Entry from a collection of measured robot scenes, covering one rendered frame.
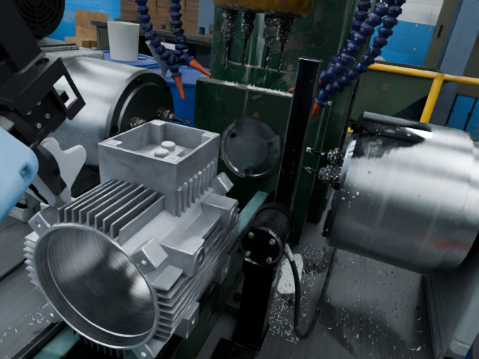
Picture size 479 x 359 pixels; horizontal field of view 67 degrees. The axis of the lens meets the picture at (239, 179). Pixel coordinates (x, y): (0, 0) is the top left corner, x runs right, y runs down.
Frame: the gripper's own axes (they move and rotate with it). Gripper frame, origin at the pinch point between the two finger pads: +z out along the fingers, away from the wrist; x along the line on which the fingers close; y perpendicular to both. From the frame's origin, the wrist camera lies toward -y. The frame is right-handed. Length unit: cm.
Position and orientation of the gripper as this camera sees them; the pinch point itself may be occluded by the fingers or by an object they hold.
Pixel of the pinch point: (53, 204)
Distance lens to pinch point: 42.9
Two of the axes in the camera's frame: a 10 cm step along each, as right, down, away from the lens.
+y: 3.7, -7.7, 5.2
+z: 0.8, 5.9, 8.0
